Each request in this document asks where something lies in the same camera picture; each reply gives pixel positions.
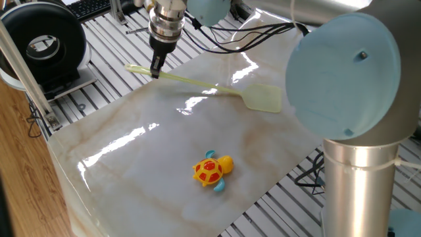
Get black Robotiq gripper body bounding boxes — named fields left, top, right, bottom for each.
left=149, top=34, right=181, bottom=61

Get light green plastic flyswatter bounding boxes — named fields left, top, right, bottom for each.
left=124, top=63, right=284, bottom=115

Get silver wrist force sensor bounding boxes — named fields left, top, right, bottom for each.
left=147, top=0, right=187, bottom=42

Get black computer keyboard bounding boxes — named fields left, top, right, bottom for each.
left=67, top=0, right=112, bottom=22

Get yellow orange turtle toy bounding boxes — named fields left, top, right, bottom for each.
left=192, top=149, right=235, bottom=193

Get marble pattern table mat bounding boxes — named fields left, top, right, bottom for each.
left=47, top=9, right=325, bottom=237

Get short aluminium upright bracket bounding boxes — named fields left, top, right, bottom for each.
left=110, top=0, right=128, bottom=26

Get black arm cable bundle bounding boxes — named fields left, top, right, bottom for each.
left=182, top=9, right=310, bottom=54

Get slanted aluminium frame post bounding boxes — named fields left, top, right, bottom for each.
left=0, top=19, right=62, bottom=132

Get thin black hanging cable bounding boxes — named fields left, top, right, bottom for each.
left=26, top=100, right=43, bottom=138

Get black round ring lamp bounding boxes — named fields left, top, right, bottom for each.
left=0, top=1, right=98, bottom=101

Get black looped table cables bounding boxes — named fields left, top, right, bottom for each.
left=293, top=151, right=326, bottom=196

